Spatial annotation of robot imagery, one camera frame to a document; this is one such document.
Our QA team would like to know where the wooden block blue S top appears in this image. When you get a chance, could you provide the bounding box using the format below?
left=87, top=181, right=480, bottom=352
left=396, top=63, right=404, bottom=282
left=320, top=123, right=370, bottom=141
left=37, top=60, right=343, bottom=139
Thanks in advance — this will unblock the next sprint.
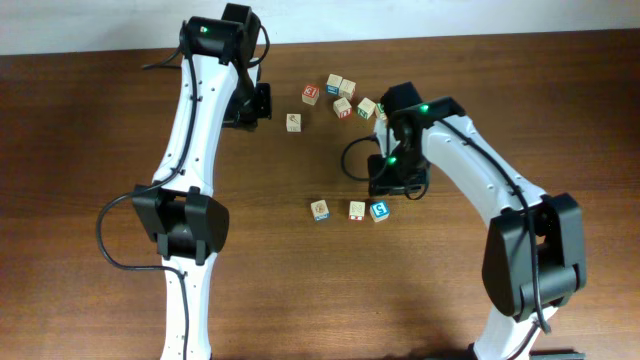
left=369, top=200, right=390, bottom=222

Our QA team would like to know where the wooden block blue D side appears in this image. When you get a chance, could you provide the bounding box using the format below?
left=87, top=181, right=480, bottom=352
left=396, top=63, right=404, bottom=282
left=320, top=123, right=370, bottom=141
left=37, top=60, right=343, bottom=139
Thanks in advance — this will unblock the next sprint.
left=310, top=200, right=330, bottom=222

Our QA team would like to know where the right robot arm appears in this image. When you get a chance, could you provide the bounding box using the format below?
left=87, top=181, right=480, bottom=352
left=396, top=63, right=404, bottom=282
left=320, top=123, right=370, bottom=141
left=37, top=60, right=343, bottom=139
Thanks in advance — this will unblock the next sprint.
left=368, top=82, right=587, bottom=360

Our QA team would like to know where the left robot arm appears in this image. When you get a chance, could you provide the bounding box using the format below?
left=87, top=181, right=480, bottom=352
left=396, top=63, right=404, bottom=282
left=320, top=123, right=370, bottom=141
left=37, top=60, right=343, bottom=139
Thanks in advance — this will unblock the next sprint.
left=132, top=3, right=272, bottom=359

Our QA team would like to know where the wooden block letter K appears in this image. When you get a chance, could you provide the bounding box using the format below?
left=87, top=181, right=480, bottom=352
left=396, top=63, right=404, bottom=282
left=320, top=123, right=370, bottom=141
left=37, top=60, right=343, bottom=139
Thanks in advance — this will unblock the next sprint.
left=286, top=113, right=302, bottom=133

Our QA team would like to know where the wooden block red top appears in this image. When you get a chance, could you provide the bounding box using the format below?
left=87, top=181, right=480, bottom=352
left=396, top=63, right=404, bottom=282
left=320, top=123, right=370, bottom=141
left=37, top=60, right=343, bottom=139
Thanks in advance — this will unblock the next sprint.
left=301, top=85, right=320, bottom=106

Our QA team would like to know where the wooden block green side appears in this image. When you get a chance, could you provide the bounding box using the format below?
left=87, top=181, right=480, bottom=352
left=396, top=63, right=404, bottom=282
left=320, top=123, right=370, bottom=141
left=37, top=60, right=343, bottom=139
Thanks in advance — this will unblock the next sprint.
left=356, top=97, right=376, bottom=120

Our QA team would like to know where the wooden block Y red side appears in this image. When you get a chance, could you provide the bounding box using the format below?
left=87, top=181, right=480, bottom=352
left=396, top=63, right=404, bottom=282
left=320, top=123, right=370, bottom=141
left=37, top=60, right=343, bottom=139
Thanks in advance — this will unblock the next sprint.
left=332, top=97, right=352, bottom=119

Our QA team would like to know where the plain wooden block hourglass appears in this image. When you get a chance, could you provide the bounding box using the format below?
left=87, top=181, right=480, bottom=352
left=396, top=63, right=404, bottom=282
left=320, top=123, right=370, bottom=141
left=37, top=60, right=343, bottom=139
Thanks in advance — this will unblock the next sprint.
left=339, top=79, right=356, bottom=101

